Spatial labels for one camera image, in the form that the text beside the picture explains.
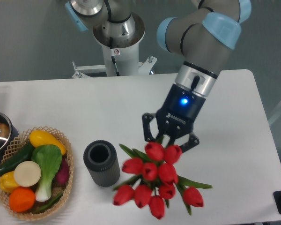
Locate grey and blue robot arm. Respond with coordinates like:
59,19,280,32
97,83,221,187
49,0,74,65
65,0,251,151

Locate red tulip bouquet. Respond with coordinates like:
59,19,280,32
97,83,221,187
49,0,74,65
113,139,212,220

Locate orange fruit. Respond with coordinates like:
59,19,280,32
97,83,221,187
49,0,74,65
9,187,35,212

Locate yellow bell pepper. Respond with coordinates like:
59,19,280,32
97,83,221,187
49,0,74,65
0,171,20,193

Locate woven wicker basket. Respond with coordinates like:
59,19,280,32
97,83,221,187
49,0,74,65
0,126,74,221

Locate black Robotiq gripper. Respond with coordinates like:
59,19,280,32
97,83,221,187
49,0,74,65
142,84,206,152

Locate green bok choy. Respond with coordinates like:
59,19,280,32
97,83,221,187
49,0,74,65
31,144,62,202

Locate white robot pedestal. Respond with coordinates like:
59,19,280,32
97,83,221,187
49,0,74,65
72,13,157,78

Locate green cucumber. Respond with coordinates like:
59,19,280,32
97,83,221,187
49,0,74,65
0,141,35,177

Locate green chili pepper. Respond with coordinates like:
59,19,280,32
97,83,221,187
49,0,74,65
32,192,63,214

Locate dark grey ribbed vase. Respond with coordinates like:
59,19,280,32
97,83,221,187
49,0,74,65
83,140,120,187

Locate white round radish slice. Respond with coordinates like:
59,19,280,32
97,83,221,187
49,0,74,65
14,161,41,187

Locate yellow squash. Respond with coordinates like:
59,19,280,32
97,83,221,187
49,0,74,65
29,130,67,155

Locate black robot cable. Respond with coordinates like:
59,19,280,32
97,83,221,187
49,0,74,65
109,37,121,77

